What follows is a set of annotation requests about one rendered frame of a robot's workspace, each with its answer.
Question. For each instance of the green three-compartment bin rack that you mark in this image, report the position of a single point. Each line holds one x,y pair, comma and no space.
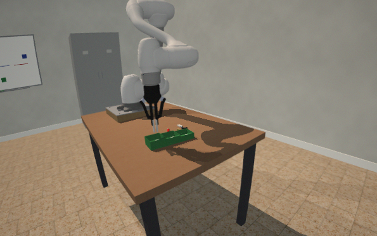
159,140

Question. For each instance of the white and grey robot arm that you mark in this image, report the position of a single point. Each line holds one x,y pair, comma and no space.
152,56

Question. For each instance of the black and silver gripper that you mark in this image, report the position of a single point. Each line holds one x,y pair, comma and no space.
153,98

